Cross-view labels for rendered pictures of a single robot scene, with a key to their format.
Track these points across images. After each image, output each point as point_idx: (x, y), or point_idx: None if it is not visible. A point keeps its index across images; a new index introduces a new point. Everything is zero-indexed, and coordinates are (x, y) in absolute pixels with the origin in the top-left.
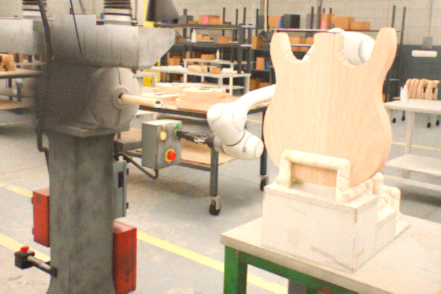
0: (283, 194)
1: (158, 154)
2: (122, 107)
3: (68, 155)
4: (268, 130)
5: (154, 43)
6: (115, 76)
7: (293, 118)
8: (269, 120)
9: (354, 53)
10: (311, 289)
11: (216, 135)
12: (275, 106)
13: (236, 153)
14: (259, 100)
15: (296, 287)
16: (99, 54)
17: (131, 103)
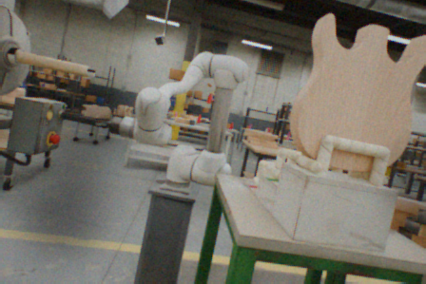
0: (329, 182)
1: (40, 137)
2: (10, 67)
3: None
4: (303, 114)
5: None
6: (5, 20)
7: (333, 104)
8: (307, 104)
9: (240, 70)
10: (207, 251)
11: (143, 119)
12: (317, 90)
13: (151, 138)
14: (175, 92)
15: (154, 245)
16: None
17: (20, 67)
